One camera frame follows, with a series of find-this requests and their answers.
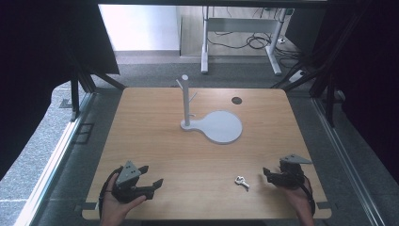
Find black metal stand frame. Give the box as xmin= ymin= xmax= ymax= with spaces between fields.
xmin=57 ymin=46 xmax=127 ymax=122
xmin=270 ymin=12 xmax=346 ymax=128

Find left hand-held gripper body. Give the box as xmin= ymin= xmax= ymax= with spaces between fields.
xmin=111 ymin=160 xmax=155 ymax=204

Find black curtain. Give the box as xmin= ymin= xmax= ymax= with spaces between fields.
xmin=0 ymin=0 xmax=120 ymax=181
xmin=284 ymin=0 xmax=399 ymax=177

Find person's left hand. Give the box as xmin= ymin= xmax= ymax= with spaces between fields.
xmin=99 ymin=173 xmax=148 ymax=226

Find small silver key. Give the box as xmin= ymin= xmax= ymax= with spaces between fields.
xmin=233 ymin=175 xmax=251 ymax=191

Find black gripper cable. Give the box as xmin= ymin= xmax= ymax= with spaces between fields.
xmin=299 ymin=175 xmax=316 ymax=218
xmin=98 ymin=165 xmax=124 ymax=219

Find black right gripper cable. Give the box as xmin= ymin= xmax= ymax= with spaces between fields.
xmin=299 ymin=175 xmax=316 ymax=218

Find white metal desk frame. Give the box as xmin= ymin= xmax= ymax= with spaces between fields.
xmin=199 ymin=5 xmax=287 ymax=76

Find black floor cables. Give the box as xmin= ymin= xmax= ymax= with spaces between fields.
xmin=206 ymin=7 xmax=303 ymax=69

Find black table corner bracket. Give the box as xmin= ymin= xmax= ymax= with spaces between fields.
xmin=315 ymin=201 xmax=335 ymax=211
xmin=73 ymin=202 xmax=99 ymax=212

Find person's right hand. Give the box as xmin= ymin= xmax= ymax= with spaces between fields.
xmin=276 ymin=177 xmax=315 ymax=226

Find white wall panel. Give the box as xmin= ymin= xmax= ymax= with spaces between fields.
xmin=98 ymin=4 xmax=181 ymax=52

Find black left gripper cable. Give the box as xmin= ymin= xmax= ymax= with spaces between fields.
xmin=98 ymin=165 xmax=124 ymax=219

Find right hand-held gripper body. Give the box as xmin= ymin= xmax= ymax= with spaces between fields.
xmin=268 ymin=153 xmax=313 ymax=190

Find white key stand with hooks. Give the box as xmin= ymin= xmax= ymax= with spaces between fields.
xmin=174 ymin=73 xmax=244 ymax=146

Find aluminium rail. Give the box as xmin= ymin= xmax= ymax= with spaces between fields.
xmin=12 ymin=92 xmax=96 ymax=226
xmin=310 ymin=96 xmax=388 ymax=226

